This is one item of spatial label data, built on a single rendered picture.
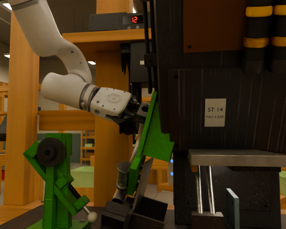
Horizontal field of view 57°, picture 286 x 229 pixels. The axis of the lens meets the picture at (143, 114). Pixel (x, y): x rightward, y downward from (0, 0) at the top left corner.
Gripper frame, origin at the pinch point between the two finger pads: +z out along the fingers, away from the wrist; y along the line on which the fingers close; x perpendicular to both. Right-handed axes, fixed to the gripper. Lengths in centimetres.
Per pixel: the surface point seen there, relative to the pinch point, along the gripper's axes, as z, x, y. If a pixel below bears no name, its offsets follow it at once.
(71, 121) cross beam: -34.1, 32.4, 15.8
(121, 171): 1.1, 0.5, -20.7
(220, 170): 26.3, 8.3, -4.3
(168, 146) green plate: 10.0, -4.4, -12.8
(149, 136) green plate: 4.9, -4.9, -12.1
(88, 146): -300, 793, 552
